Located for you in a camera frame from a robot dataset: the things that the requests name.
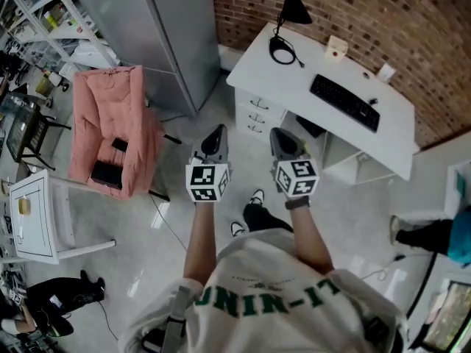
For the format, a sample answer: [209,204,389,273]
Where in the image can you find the small white table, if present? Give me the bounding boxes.
[9,169,117,265]

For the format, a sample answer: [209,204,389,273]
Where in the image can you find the person's left forearm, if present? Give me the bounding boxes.
[183,200,222,287]

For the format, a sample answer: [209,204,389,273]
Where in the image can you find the grey chest strap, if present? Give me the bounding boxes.
[161,285,192,353]

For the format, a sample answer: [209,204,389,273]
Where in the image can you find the pink covered chair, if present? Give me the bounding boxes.
[68,64,183,202]

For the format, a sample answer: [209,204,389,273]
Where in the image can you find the computer monitor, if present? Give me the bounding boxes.
[421,279,471,353]

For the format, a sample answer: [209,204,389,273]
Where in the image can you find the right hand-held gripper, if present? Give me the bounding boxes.
[269,126,320,199]

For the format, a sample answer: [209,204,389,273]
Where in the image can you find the black bag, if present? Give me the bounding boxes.
[25,269,106,318]

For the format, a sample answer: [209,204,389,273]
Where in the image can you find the black flat box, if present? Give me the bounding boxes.
[91,160,124,190]

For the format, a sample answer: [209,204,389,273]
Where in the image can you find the cream box with red button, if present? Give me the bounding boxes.
[325,35,349,64]

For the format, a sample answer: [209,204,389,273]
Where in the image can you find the black keyboard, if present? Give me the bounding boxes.
[309,74,381,134]

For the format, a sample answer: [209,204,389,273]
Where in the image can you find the white desk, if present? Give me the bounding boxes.
[225,22,421,185]

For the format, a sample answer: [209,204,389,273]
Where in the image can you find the person's white shirt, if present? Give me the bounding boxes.
[117,229,409,353]

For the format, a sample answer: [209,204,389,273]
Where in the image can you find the black lamp cable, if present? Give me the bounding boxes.
[271,38,305,69]

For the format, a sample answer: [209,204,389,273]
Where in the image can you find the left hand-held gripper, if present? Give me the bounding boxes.
[185,123,234,204]

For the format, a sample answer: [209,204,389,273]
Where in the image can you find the white metal shelf rack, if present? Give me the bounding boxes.
[0,0,119,70]

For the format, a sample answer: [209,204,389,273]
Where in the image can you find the small white wall box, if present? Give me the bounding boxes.
[377,63,397,84]

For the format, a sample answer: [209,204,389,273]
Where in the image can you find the person's black trousers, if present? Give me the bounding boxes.
[242,203,294,235]

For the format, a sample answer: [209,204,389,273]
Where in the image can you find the person's right forearm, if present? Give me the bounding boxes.
[288,207,334,276]

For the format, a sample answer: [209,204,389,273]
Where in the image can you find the black floor cable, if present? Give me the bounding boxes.
[148,193,189,252]

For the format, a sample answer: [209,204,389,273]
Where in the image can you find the black desk lamp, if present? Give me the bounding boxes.
[269,0,314,65]

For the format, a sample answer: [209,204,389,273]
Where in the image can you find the white floor cable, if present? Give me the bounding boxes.
[361,254,435,282]

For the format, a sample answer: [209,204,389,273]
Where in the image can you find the white side shelf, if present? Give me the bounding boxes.
[443,160,471,219]

